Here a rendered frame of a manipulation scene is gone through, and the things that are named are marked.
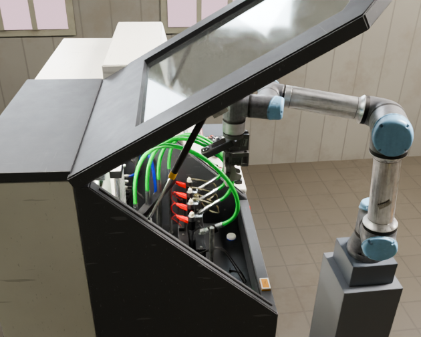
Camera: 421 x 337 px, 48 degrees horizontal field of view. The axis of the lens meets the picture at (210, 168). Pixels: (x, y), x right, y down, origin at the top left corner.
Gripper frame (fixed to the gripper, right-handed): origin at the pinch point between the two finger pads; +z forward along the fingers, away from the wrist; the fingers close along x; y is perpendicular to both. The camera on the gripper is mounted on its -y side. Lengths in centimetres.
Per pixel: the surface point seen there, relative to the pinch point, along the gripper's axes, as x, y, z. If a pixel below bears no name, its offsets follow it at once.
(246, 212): 20.0, 11.9, 27.6
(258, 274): -17.3, 10.7, 27.6
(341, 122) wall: 230, 130, 83
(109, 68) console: 34, -41, -31
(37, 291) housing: -36, -59, 13
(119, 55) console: 47, -39, -32
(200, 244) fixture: -3.1, -9.0, 24.6
